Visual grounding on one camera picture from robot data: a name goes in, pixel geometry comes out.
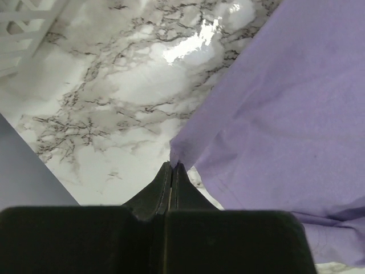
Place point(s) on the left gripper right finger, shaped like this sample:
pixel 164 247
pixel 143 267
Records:
pixel 184 195

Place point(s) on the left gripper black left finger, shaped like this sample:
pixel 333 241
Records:
pixel 153 198

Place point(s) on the purple t shirt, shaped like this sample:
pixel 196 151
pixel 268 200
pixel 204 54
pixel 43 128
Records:
pixel 284 128

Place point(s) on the white oval dish basket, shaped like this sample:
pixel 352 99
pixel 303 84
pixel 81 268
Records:
pixel 24 24

